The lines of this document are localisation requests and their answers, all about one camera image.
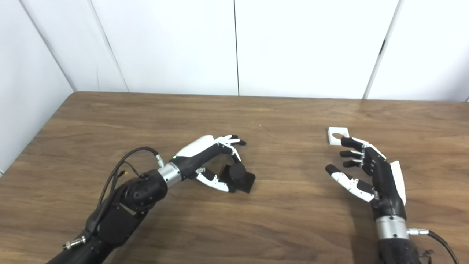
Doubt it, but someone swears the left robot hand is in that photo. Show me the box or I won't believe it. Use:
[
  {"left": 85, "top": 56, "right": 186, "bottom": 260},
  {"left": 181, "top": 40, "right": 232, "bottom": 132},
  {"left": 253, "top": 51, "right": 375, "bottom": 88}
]
[{"left": 172, "top": 135, "right": 247, "bottom": 193}]

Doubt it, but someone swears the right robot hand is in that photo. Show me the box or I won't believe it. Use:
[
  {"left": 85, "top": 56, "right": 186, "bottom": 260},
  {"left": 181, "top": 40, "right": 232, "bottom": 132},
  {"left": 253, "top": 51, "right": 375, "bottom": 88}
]
[{"left": 325, "top": 137, "right": 407, "bottom": 221}]

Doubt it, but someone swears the black peg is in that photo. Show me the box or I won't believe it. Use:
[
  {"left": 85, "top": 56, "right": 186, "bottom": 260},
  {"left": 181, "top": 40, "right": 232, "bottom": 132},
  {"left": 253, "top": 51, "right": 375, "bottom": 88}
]
[{"left": 220, "top": 163, "right": 256, "bottom": 194}]

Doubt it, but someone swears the white square piece with hole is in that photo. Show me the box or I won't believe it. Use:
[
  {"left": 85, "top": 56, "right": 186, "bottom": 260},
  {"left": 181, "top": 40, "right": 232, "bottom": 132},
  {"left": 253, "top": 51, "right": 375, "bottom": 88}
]
[{"left": 327, "top": 127, "right": 350, "bottom": 146}]

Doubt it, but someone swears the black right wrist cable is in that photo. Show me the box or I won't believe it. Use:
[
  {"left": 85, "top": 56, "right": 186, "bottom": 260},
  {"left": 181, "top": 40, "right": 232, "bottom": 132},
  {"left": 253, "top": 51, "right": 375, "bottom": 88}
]
[{"left": 408, "top": 228, "right": 461, "bottom": 264}]

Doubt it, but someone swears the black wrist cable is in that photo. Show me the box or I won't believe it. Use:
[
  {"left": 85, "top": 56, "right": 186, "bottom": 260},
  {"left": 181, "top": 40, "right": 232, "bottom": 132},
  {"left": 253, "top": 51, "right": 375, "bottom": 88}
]
[
  {"left": 62, "top": 147, "right": 165, "bottom": 250},
  {"left": 408, "top": 228, "right": 461, "bottom": 264}
]

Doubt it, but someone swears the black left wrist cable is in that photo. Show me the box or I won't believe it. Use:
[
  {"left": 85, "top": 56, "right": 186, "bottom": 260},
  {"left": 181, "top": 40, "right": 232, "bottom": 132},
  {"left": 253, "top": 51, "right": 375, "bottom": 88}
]
[{"left": 62, "top": 147, "right": 165, "bottom": 250}]

